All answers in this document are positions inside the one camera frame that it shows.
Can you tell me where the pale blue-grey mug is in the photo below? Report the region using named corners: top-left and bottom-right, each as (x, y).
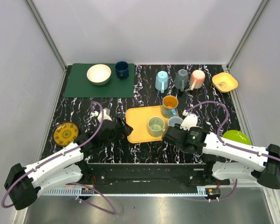
top-left (168, 116), bottom-right (183, 127)

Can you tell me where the grey-blue faceted mug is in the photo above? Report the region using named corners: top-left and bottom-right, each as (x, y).
top-left (174, 69), bottom-right (189, 92)

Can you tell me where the light blue faceted mug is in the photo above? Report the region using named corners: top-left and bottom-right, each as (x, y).
top-left (155, 71), bottom-right (168, 94)

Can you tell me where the pink mug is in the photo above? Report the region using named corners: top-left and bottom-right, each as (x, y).
top-left (189, 70), bottom-right (205, 91)

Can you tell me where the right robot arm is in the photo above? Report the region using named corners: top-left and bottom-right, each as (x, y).
top-left (162, 126), bottom-right (280, 189)

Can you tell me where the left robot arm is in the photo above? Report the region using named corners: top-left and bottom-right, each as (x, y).
top-left (1, 117), bottom-right (133, 210)

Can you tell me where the pale green mug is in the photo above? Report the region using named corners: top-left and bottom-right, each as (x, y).
top-left (147, 116), bottom-right (165, 137)

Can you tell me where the orange-inside blue floral mug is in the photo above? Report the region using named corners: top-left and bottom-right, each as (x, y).
top-left (161, 95), bottom-right (179, 118)

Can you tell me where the dark blue mug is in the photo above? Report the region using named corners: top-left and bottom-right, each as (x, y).
top-left (115, 61), bottom-right (129, 79)

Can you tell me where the yellow plastic tray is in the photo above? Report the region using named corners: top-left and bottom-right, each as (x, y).
top-left (126, 105), bottom-right (169, 144)

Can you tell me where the lime green plate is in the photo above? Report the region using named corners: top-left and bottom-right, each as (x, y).
top-left (223, 130), bottom-right (251, 145)

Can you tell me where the yellow patterned saucer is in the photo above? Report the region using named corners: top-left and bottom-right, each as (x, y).
top-left (52, 121), bottom-right (79, 147)

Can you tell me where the white bowl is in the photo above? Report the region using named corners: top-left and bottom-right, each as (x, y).
top-left (86, 64), bottom-right (112, 86)

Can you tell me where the dark green mat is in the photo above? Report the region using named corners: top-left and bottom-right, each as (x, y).
top-left (63, 63), bottom-right (135, 98)

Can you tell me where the yellow square dish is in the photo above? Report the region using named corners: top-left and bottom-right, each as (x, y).
top-left (212, 72), bottom-right (238, 93)

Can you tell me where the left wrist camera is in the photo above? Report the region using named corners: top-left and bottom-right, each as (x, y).
top-left (93, 108), bottom-right (112, 122)

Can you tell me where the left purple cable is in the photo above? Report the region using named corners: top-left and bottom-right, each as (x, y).
top-left (1, 101), bottom-right (117, 215)

